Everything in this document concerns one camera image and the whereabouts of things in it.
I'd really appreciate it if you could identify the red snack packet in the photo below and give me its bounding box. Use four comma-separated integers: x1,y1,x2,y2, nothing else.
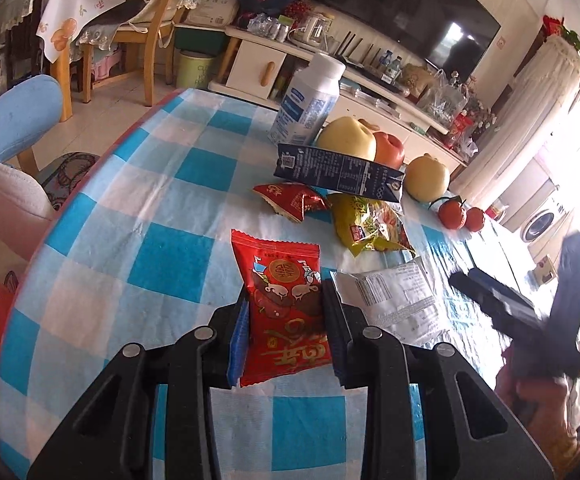
231,230,331,387

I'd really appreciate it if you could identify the white covered air conditioner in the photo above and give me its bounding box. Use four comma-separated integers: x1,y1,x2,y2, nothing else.
450,35,580,209

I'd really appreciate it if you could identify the dark wooden dining chair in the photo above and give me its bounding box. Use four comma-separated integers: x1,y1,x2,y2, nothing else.
4,0,43,89

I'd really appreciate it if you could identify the glass kettle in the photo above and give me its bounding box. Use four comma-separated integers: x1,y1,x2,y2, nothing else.
290,11,334,51

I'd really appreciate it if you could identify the green trash bin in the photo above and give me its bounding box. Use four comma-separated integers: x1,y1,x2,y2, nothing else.
176,50,216,89

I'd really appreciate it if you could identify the red tomato left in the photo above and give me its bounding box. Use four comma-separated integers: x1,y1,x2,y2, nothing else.
438,198,467,231

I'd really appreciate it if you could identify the small red snack wrapper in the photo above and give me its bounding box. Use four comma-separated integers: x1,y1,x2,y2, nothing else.
253,182,328,223

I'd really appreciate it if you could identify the black television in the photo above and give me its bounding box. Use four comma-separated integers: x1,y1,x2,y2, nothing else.
317,0,499,80

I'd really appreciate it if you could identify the yellow pear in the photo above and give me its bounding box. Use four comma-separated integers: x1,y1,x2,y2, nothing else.
404,153,450,203

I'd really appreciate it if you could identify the white plastic milk bottle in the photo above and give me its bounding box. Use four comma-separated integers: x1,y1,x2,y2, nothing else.
268,53,345,145

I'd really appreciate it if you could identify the yellow snack wrapper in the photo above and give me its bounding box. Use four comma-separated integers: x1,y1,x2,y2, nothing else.
327,193,417,257

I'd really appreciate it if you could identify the light wooden chair right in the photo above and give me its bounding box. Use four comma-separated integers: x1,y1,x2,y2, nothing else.
78,0,189,106

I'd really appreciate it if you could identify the person right hand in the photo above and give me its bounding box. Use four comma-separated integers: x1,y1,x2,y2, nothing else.
495,347,580,479

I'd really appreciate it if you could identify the blue checkered tablecloth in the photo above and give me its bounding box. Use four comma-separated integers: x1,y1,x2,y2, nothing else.
0,86,561,480

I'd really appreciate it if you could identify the blue cushioned stool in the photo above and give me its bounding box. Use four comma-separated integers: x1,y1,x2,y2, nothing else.
0,75,63,162

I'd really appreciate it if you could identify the red tomato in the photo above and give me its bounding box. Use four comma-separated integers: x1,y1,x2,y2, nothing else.
438,198,467,231
465,207,485,233

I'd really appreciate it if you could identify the red apple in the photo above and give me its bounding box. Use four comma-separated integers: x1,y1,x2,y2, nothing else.
373,131,405,170

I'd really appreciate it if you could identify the red tomato right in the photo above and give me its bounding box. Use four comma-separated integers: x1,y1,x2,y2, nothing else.
465,207,485,233

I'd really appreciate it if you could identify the washing machine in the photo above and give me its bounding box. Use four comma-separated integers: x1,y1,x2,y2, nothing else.
518,191,571,262

